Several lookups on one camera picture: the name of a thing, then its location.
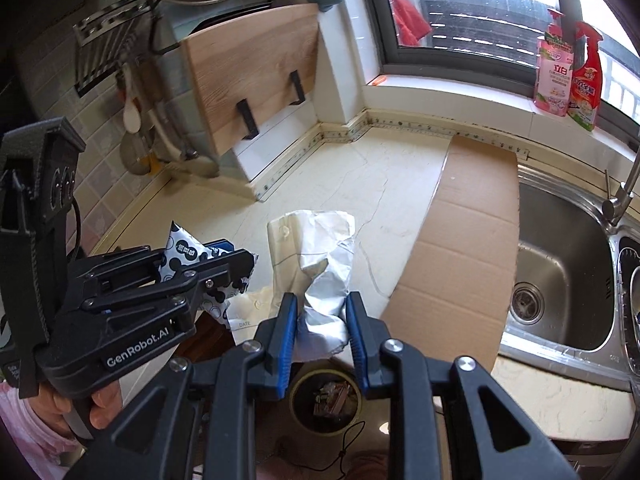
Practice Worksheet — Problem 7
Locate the black white dotted wrapper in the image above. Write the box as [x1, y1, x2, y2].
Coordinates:
[158, 221, 258, 328]

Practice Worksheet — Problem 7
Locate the white paper bag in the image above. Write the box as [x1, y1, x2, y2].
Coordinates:
[227, 210, 356, 362]

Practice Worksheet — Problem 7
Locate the round trash bin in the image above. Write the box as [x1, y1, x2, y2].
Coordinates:
[288, 368, 362, 437]

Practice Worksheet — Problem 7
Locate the left hand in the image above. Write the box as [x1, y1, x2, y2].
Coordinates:
[34, 378, 124, 436]

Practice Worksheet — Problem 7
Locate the white ladle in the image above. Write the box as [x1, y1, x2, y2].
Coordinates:
[122, 63, 141, 134]

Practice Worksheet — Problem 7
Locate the brown cardboard sheet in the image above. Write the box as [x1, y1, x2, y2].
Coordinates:
[381, 136, 520, 370]

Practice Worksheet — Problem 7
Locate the stainless steel sink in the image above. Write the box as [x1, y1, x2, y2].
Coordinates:
[499, 166, 639, 391]

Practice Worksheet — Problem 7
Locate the wooden cutting board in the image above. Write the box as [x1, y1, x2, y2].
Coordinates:
[181, 3, 319, 156]

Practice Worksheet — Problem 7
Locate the chrome faucet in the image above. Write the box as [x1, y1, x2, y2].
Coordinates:
[601, 153, 640, 226]

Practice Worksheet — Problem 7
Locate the orange object on sill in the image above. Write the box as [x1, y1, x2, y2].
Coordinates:
[370, 75, 387, 87]

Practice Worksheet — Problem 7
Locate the red spray bottle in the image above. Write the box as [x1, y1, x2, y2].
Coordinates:
[567, 22, 603, 131]

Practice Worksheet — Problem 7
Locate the black cable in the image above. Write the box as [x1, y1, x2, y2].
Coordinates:
[294, 418, 369, 480]

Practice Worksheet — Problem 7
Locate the black wall rack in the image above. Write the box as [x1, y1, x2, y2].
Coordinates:
[73, 0, 152, 98]

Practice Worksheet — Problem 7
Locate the window frame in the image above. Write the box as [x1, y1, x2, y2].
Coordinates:
[366, 0, 639, 142]

